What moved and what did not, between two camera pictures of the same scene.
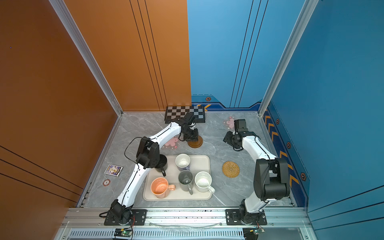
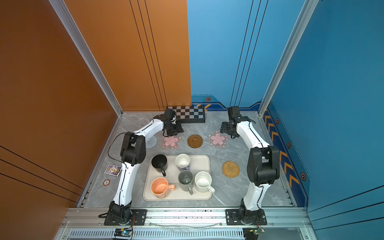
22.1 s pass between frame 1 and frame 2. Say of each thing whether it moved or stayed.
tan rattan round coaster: stayed
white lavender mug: stayed
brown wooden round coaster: stayed
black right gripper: moved
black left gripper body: moved
